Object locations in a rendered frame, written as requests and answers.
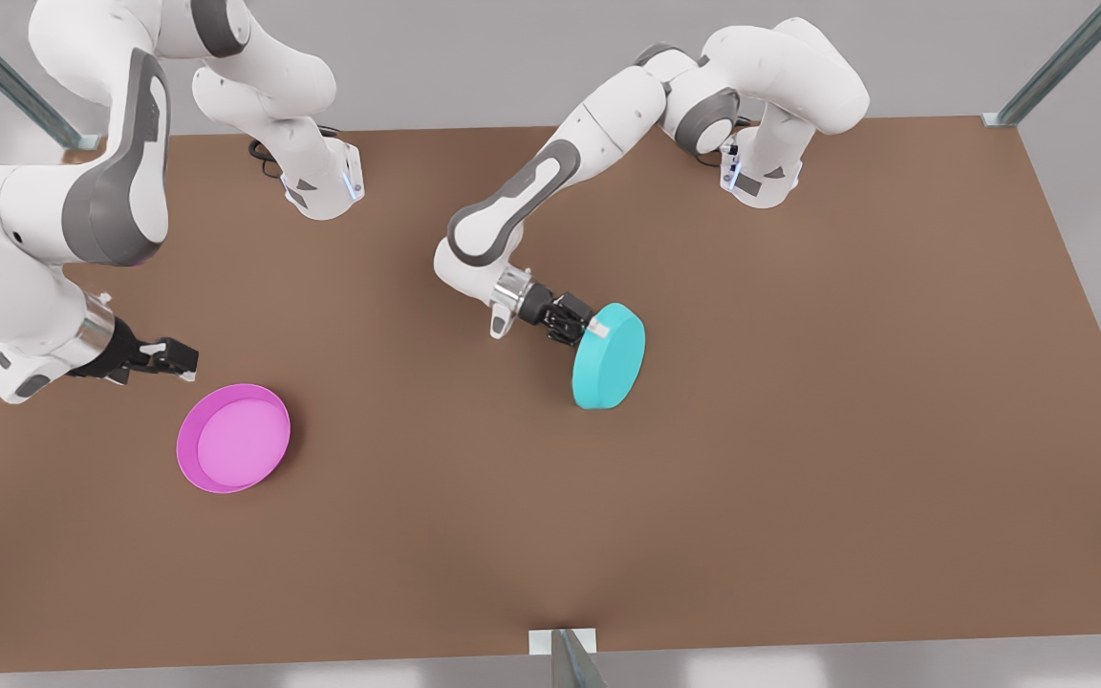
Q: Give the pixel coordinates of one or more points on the blue plate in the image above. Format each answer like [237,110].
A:
[610,355]

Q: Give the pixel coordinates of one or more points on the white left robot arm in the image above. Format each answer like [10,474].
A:
[550,182]

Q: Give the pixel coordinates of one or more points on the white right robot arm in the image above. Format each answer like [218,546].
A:
[111,201]

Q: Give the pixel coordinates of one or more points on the pink plate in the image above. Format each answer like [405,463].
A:
[233,439]

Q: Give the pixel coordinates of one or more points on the silver frame post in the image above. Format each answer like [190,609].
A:
[1057,63]
[568,656]
[10,76]

